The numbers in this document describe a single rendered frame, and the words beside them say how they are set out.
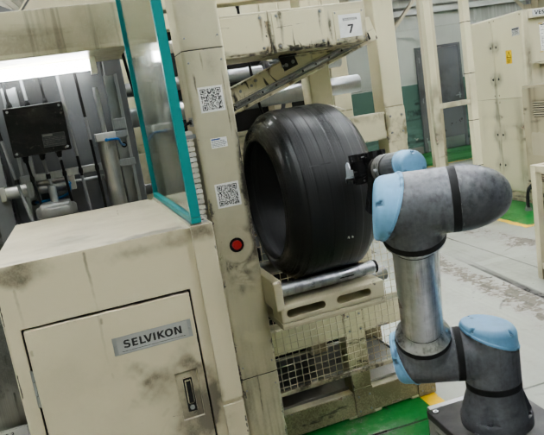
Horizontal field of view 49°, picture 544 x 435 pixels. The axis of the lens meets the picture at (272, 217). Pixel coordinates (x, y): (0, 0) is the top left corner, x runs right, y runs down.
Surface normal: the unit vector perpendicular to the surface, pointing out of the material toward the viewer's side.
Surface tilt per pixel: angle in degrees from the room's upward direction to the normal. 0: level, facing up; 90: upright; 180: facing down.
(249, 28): 90
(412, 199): 72
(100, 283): 90
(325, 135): 49
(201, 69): 90
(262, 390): 90
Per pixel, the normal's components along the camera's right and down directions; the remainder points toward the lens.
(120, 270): 0.32, 0.13
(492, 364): -0.16, 0.21
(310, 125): 0.07, -0.69
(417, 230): 0.00, 0.63
